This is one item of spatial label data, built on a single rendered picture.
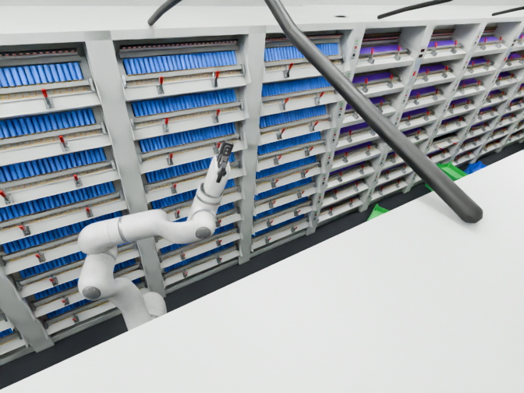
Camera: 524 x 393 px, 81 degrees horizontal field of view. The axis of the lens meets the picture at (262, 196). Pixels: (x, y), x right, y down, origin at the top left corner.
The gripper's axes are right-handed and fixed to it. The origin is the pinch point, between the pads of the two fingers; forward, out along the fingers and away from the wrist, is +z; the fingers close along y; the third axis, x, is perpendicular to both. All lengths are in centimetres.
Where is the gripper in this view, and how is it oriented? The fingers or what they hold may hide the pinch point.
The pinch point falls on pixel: (226, 147)
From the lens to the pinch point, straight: 93.8
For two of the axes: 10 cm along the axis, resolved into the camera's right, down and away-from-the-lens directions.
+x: -9.1, -2.2, -3.6
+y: 1.9, 5.5, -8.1
